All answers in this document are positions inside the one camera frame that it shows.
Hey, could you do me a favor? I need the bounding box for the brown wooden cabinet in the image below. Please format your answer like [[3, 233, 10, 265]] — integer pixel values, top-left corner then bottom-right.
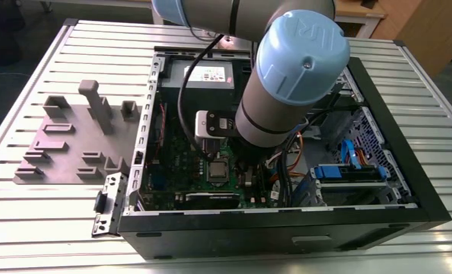
[[370, 0, 452, 78]]

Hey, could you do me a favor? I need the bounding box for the orange wire bundle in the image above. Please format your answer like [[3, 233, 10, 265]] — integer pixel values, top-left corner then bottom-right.
[[270, 131, 309, 188]]

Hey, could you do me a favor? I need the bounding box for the black office chair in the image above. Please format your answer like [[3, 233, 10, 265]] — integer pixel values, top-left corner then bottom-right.
[[0, 0, 26, 67]]

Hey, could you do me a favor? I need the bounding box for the grey parts rack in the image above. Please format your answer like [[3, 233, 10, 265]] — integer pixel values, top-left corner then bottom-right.
[[12, 79, 144, 186]]

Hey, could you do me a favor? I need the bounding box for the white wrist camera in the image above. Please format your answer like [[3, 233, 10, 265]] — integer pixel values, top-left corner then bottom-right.
[[195, 110, 238, 140]]

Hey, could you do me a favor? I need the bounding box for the orange flat wire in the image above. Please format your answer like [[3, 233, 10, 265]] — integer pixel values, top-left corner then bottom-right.
[[357, 148, 371, 167]]

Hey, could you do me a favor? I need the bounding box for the large grey disk bay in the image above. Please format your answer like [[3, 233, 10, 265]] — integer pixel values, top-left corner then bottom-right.
[[317, 64, 366, 124]]

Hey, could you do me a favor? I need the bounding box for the black graphics card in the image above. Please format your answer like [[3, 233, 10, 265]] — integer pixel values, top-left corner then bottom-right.
[[175, 191, 243, 211]]

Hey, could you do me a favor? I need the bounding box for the CPU socket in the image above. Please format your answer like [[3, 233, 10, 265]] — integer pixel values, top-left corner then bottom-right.
[[206, 158, 234, 184]]

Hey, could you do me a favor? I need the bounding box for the thin red wire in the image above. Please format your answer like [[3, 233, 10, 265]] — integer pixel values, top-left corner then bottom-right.
[[152, 102, 170, 166]]

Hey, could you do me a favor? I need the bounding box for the blue flat wire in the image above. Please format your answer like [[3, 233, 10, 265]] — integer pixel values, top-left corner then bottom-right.
[[342, 139, 365, 170]]

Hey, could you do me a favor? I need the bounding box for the metal socket cover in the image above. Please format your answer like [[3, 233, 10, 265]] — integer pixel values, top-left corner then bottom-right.
[[206, 158, 231, 183]]

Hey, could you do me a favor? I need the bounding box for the hard disk in blue carrier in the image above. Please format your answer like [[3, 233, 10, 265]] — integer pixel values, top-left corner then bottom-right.
[[310, 164, 390, 184]]

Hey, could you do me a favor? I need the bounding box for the black cable bundle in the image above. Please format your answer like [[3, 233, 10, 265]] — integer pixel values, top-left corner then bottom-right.
[[274, 142, 294, 208]]

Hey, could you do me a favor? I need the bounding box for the black drive cable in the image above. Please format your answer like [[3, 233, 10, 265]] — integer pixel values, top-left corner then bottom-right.
[[305, 104, 365, 128]]

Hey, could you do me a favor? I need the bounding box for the green motherboard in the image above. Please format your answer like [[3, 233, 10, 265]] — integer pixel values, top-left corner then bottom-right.
[[139, 133, 278, 211]]

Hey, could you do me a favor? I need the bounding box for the black open PC case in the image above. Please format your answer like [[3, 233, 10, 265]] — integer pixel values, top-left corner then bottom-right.
[[91, 45, 452, 260]]

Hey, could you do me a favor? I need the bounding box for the small grey disk bay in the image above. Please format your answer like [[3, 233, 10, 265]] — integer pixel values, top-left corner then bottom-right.
[[310, 164, 418, 207]]

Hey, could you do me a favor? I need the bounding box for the black camera cable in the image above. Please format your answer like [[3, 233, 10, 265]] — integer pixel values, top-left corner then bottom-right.
[[176, 33, 227, 161]]

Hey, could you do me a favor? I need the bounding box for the grey power supply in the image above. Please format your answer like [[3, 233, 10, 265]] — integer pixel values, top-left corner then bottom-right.
[[159, 59, 252, 135]]

